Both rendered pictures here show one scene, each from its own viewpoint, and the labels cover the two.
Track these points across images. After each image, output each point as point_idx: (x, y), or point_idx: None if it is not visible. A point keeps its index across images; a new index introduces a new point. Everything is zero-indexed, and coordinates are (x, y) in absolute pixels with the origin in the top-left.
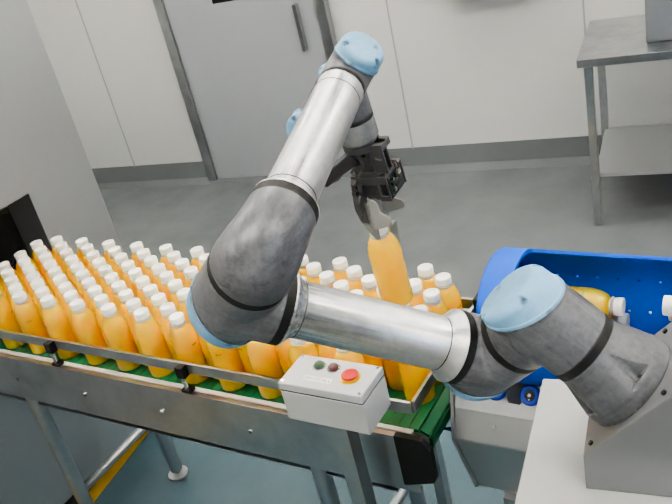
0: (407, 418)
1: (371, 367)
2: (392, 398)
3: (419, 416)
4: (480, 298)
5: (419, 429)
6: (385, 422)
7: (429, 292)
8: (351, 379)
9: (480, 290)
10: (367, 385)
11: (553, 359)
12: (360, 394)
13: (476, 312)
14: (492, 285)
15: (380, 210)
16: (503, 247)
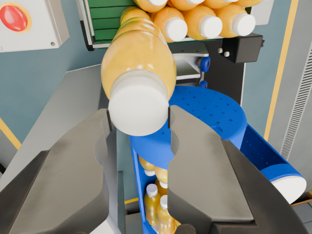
0: (103, 23)
1: (49, 35)
2: (87, 24)
3: (109, 32)
4: (151, 145)
5: (97, 39)
6: (89, 4)
7: (212, 26)
8: (7, 27)
9: (158, 146)
10: (19, 49)
11: None
12: (0, 49)
13: (140, 136)
14: (164, 157)
15: (171, 140)
16: (233, 141)
